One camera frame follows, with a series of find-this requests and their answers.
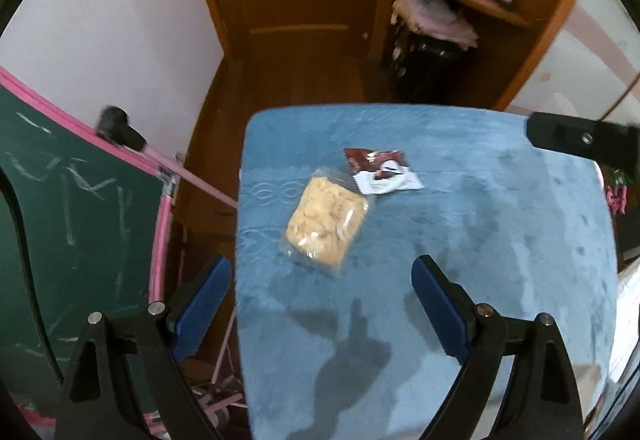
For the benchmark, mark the clear rice cracker packet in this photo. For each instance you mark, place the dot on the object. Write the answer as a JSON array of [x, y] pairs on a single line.
[[325, 220]]

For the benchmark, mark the red and white snack packet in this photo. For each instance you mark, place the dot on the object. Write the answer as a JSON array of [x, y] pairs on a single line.
[[382, 170]]

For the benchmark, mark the green chalkboard with pink frame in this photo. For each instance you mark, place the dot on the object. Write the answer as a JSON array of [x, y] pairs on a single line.
[[75, 230]]

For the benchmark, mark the white cabinet with pink stripes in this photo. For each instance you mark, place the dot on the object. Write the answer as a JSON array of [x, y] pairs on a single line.
[[585, 60]]

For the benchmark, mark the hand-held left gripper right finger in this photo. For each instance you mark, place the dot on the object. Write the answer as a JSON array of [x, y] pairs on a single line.
[[440, 310]]

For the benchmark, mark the blue cloth-covered table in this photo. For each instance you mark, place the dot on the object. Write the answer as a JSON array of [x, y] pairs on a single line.
[[500, 220]]

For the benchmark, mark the black chalkboard knob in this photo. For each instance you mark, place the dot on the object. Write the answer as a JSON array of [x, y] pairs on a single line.
[[117, 128]]

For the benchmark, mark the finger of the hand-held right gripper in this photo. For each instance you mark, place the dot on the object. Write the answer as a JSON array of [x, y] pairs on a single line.
[[575, 135]]

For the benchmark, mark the black bag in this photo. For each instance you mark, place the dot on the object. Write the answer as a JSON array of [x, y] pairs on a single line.
[[425, 68]]

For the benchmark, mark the magenta plastic toy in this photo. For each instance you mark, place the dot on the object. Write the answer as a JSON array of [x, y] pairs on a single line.
[[617, 195]]

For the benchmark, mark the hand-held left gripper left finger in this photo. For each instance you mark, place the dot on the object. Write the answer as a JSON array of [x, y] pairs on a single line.
[[200, 310]]

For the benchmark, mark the wooden shelf unit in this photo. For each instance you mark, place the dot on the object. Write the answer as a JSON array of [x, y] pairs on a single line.
[[540, 35]]

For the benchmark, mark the folded pink clothes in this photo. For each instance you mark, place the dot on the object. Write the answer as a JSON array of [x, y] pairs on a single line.
[[435, 18]]

